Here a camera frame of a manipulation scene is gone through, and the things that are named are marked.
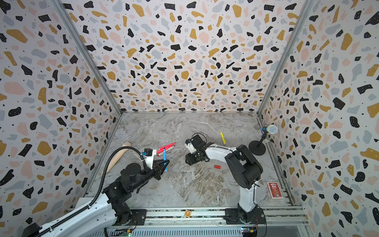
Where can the pink highlighter pen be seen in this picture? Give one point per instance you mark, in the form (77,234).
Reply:
(171,144)
(163,149)

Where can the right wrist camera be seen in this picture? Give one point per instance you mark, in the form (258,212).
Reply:
(197,141)

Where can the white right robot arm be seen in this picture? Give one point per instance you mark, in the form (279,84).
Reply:
(244,167)

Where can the blue toy microphone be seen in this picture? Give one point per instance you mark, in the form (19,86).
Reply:
(271,129)

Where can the small brown tag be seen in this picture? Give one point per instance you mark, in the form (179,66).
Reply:
(187,213)

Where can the aluminium corner post left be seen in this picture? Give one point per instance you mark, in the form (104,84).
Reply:
(62,13)

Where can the pink highlighter pen upper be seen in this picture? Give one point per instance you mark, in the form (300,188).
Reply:
(171,144)

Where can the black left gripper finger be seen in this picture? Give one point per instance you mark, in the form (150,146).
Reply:
(158,173)
(163,164)

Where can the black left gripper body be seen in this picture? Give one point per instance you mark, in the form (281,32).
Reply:
(150,175)

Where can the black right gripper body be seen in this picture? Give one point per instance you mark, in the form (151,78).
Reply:
(193,158)

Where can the beige toy microphone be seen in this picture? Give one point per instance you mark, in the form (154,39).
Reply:
(115,159)

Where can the yellow highlighter pen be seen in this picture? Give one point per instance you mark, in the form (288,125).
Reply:
(223,138)

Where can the pink highlighter pen lower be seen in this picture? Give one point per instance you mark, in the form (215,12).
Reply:
(163,149)

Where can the aluminium corner post right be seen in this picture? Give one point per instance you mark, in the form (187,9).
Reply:
(285,55)

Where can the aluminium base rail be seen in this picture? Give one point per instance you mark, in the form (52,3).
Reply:
(268,221)

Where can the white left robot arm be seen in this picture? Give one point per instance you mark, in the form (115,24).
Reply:
(107,209)

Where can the red playing card box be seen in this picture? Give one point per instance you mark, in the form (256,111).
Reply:
(274,190)

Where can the aluminium corner post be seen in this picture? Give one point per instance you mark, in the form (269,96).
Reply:
(62,13)
(285,55)

